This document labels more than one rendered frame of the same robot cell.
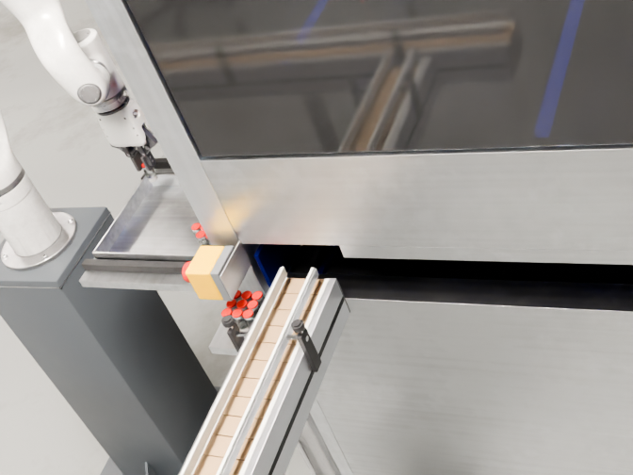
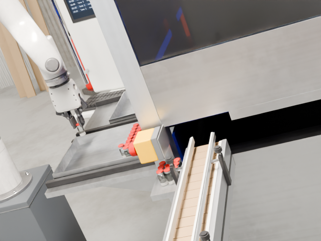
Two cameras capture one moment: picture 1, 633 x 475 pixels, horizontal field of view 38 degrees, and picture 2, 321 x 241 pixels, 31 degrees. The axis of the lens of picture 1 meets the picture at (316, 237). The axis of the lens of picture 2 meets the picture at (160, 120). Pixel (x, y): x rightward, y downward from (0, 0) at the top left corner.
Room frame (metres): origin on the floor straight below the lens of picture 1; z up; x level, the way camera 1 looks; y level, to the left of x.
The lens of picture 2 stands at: (-0.16, 0.56, 1.67)
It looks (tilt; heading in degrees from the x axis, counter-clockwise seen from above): 22 degrees down; 344
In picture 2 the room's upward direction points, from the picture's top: 21 degrees counter-clockwise
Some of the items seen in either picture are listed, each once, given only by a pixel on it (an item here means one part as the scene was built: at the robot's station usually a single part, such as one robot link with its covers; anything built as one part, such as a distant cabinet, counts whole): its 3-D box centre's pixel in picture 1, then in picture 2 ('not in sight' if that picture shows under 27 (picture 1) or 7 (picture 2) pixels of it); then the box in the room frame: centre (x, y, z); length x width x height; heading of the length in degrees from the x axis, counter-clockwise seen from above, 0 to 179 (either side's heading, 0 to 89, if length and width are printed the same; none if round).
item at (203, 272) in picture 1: (215, 272); (150, 145); (1.30, 0.19, 1.00); 0.08 x 0.07 x 0.07; 55
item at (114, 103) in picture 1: (109, 97); (58, 78); (1.77, 0.29, 1.16); 0.09 x 0.08 x 0.03; 54
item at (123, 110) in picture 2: not in sight; (157, 98); (1.85, -0.04, 0.90); 0.34 x 0.26 x 0.04; 55
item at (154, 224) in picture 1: (186, 218); (110, 148); (1.64, 0.24, 0.90); 0.34 x 0.26 x 0.04; 55
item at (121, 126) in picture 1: (121, 121); (64, 94); (1.78, 0.29, 1.10); 0.10 x 0.07 x 0.11; 54
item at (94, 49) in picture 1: (90, 65); (47, 57); (1.77, 0.29, 1.24); 0.09 x 0.08 x 0.13; 174
